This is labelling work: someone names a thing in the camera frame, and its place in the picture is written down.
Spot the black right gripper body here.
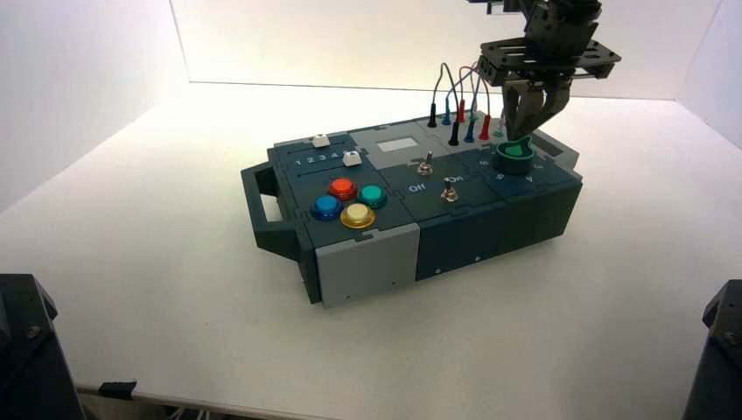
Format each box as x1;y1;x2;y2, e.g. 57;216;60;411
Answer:
478;3;622;88

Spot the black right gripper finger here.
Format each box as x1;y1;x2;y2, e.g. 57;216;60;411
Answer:
523;76;575;142
500;80;544;146

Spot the red jumper cable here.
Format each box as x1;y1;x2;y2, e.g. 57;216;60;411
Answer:
456;63;493;142

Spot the yellow round push button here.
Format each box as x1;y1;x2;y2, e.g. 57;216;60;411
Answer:
339;203;376;231

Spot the black jumper cable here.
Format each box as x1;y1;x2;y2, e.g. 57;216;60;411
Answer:
427;61;462;147

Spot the teal and grey control box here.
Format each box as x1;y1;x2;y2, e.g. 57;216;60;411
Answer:
240;113;584;310

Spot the blue jumper cable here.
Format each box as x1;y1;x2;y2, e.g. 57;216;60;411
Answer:
441;69;480;144

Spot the small white display window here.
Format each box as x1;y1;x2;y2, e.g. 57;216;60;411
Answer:
376;136;420;154

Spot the blue round push button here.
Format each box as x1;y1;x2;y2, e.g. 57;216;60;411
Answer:
310;194;345;222

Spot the dark knob with green pointer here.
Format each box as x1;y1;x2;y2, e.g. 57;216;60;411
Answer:
493;135;535;177

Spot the green round push button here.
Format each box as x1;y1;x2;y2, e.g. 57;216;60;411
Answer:
355;184;389;210

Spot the red round push button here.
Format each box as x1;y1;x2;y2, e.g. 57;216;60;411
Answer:
327;177;359;202

